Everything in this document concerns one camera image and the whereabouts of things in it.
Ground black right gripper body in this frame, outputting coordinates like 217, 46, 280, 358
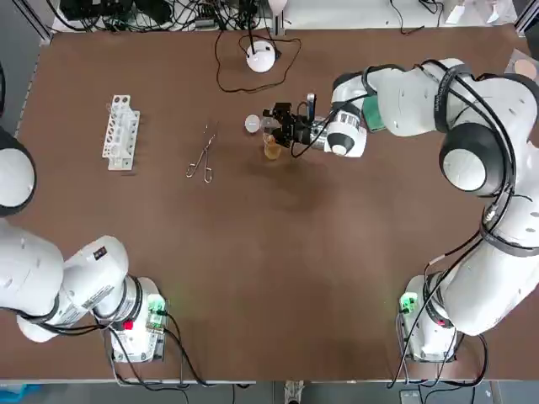
289, 115, 316, 147

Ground small clear glass beaker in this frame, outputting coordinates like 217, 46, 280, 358
259, 114, 281, 141

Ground glass beaker with amber liquid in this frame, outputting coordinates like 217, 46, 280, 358
263, 133, 283, 161

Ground white desk lamp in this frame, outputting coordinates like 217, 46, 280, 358
245, 0, 290, 74

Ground metal crucible tongs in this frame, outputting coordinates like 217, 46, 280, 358
185, 122, 217, 185

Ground white test tube rack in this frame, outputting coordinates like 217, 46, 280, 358
100, 94, 141, 172

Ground person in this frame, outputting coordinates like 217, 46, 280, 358
284, 380, 305, 404

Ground black lamp cable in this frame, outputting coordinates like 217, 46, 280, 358
215, 29, 302, 94

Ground tangled black desk cables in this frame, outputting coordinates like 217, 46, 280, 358
58, 0, 273, 34

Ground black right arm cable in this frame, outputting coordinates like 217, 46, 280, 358
290, 58, 539, 388

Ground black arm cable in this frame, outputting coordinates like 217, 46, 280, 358
290, 58, 539, 388
24, 311, 210, 387

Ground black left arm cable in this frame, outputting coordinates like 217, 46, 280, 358
24, 311, 210, 387

